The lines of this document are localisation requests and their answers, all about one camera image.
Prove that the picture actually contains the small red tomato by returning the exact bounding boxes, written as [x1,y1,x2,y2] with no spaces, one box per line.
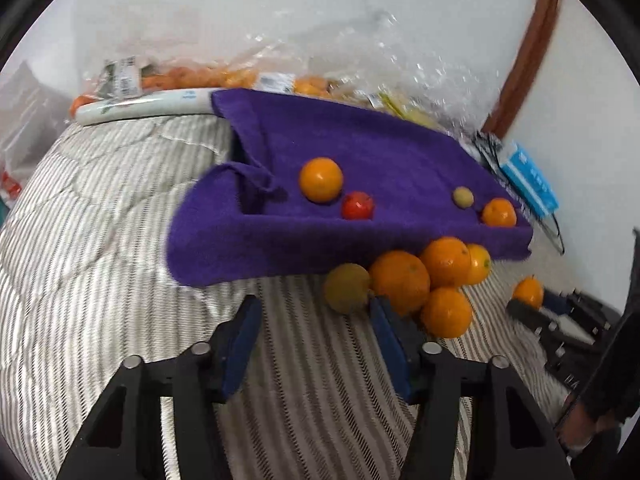
[341,191,375,221]

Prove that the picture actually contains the clear bag of brown fruits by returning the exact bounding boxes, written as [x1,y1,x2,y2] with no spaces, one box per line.
[325,10,386,106]

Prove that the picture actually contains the yellow-orange mandarin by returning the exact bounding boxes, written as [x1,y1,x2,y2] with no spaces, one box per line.
[466,243,493,286]

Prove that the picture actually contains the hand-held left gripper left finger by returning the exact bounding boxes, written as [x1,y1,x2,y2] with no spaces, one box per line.
[57,296,264,480]

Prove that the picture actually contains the clear bag of oranges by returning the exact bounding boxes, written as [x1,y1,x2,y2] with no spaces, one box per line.
[145,35,333,97]

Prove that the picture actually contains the person's right hand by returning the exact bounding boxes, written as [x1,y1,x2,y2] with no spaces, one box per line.
[557,394,622,455]

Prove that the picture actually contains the grey plastic bag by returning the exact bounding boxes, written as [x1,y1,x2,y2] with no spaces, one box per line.
[0,60,53,201]

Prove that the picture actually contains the clear bag of yellow fruits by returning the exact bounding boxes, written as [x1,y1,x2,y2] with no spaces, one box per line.
[370,5,501,136]

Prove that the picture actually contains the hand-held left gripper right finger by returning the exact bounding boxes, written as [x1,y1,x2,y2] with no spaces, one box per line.
[369,296,575,480]

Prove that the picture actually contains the orange mandarin with stem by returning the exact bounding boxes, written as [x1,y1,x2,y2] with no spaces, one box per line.
[512,275,545,311]

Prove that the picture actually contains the oval orange mandarin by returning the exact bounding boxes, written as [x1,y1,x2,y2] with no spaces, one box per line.
[299,157,345,205]

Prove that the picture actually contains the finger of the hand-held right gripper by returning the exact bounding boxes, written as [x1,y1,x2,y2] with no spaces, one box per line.
[505,298,568,353]
[541,287,615,333]

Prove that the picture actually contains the white printed long roll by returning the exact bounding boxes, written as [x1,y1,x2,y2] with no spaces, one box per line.
[74,87,223,126]

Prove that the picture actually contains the blue tissue pack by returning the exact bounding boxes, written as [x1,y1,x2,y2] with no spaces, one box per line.
[500,141,561,219]

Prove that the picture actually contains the brown wooden door frame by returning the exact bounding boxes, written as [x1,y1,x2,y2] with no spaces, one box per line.
[482,0,566,138]

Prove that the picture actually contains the purple towel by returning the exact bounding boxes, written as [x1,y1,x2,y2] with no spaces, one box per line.
[166,87,535,287]

